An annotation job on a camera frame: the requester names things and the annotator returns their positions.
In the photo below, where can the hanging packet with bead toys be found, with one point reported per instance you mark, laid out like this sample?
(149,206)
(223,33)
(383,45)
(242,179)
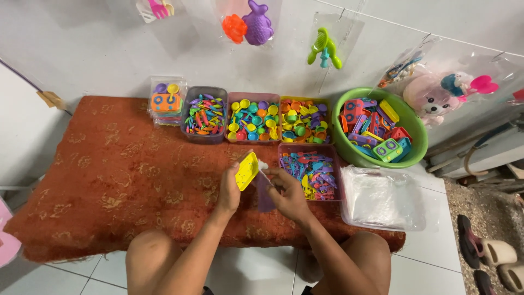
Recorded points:
(399,70)

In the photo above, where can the pink rectangular plastic container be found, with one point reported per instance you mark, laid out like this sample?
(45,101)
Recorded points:
(229,119)

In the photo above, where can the clear plastic bag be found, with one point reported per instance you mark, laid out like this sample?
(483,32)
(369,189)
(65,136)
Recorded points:
(262,165)

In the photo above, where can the person's left hand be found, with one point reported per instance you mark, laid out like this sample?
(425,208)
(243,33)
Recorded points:
(227,190)

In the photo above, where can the person's leg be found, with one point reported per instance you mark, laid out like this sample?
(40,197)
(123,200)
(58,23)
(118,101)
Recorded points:
(149,262)
(366,258)

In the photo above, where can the brown tape piece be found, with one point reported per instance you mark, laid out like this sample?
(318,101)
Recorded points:
(51,99)

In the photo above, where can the hanging packet with green comb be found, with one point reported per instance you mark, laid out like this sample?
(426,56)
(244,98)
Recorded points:
(325,47)

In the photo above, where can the black and pink sandal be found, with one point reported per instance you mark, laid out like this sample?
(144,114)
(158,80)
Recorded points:
(485,283)
(468,241)

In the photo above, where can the stack of clear plastic bags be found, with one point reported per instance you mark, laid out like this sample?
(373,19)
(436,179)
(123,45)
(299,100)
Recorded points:
(380,200)

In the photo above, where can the hanging packet with sand moulds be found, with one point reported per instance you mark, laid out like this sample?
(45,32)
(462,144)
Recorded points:
(251,22)

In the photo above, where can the hanging packet with pink fork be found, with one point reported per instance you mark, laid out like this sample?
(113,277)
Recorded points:
(157,9)

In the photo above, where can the grey plastic container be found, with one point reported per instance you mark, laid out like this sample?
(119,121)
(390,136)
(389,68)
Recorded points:
(192,135)

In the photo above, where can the yellow toy stove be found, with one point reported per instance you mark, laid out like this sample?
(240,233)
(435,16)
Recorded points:
(247,172)

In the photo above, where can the person's right hand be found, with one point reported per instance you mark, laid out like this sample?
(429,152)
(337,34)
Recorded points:
(292,196)

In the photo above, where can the yellow plastic container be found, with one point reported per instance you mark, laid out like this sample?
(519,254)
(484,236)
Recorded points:
(327,102)

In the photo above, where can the hanging packet with pink toy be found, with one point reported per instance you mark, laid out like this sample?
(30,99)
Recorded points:
(470,85)

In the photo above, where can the person's right fingers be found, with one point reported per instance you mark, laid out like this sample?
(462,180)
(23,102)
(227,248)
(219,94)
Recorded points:
(278,176)

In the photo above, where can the pink plush toy in bag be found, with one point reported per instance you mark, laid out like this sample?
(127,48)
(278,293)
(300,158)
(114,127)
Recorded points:
(428,100)

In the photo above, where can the pink square plastic container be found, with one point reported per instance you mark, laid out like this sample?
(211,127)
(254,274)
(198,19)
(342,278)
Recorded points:
(282,149)

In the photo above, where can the pile of colourful toy utensils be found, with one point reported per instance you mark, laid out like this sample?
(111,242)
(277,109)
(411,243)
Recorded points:
(313,174)

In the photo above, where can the pile of colourful toy pots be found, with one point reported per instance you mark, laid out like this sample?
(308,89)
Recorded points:
(305,122)

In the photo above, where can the person's left fingers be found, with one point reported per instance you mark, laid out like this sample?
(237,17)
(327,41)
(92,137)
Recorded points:
(235,168)

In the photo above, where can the pile of colourful toy stoves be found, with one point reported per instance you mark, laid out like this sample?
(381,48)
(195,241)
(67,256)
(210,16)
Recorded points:
(374,129)

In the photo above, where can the pink plastic object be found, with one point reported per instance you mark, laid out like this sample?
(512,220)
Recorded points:
(7,235)

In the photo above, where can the person's right leg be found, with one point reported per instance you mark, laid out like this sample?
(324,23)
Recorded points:
(366,258)

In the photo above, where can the pile of colourful toy cutlery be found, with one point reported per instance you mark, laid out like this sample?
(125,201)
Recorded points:
(205,115)

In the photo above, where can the beige slide sandal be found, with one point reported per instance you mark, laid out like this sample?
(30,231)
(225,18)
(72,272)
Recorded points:
(497,250)
(512,275)

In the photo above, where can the green plastic basin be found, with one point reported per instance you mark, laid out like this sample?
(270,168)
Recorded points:
(415,135)

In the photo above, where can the rust patterned floor cushion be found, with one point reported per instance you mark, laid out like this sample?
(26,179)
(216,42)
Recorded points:
(123,176)

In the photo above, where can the pile of colourful toy pans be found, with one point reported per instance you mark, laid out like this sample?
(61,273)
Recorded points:
(254,121)

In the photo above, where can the person's left leg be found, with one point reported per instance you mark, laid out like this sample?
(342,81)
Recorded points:
(149,262)

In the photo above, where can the stack of packed toy sets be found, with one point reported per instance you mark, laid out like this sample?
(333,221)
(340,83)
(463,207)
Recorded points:
(166,102)

